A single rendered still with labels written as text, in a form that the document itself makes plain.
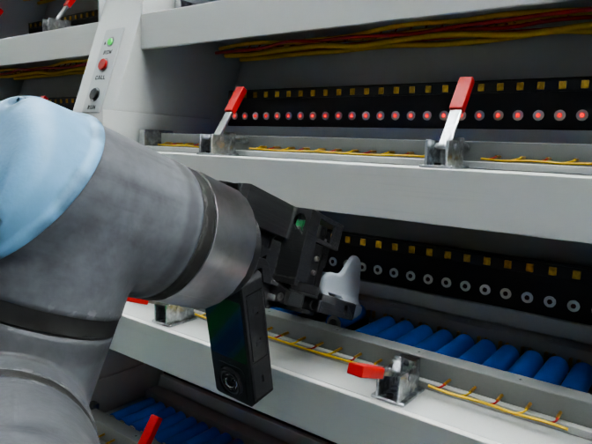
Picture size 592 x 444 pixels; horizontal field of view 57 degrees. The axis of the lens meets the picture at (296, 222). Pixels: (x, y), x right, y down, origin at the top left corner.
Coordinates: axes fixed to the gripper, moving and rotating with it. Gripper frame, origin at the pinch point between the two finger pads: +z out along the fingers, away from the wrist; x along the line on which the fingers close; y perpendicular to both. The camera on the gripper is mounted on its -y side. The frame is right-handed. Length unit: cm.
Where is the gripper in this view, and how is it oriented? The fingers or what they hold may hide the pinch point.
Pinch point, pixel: (337, 311)
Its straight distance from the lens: 55.7
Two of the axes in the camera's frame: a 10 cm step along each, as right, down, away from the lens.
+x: -8.0, -1.2, 5.8
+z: 5.4, 2.6, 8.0
